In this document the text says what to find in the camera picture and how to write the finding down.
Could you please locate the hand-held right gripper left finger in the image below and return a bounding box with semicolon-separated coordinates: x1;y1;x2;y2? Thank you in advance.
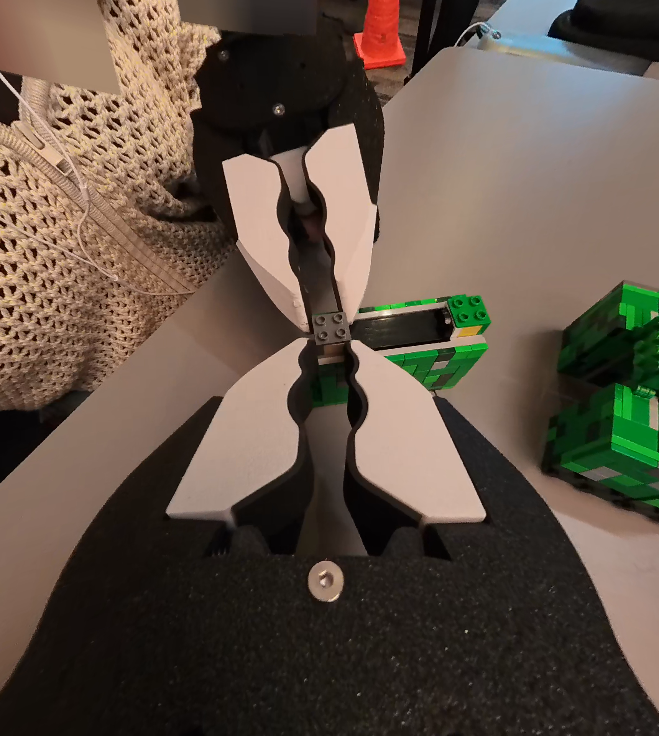
166;338;314;555

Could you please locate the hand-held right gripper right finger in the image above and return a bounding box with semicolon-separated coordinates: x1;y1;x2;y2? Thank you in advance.
343;339;488;555

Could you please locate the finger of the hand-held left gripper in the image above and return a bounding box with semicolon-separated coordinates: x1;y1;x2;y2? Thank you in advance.
304;122;378;316
222;153;313;334

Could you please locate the long green lego assembly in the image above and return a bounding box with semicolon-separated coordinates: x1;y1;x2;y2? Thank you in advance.
311;294;488;409

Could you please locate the small grey lego plate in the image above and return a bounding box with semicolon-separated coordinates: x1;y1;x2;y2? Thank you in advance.
310;310;354;347

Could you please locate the person's left forearm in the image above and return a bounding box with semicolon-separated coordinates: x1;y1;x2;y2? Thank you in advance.
96;0;227;222

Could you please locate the large green lego assembly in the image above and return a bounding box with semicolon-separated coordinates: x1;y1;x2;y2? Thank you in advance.
541;281;659;531

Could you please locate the orange traffic cone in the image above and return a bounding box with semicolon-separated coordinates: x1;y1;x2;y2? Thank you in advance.
353;0;407;71

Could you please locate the person's knit sweater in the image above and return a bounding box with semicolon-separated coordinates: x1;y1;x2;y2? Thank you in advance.
0;75;239;413

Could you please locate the white flat device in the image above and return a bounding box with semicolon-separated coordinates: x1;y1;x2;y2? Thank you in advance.
473;24;659;77

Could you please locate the thin white cable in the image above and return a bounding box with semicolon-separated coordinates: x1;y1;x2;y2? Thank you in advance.
0;68;193;298

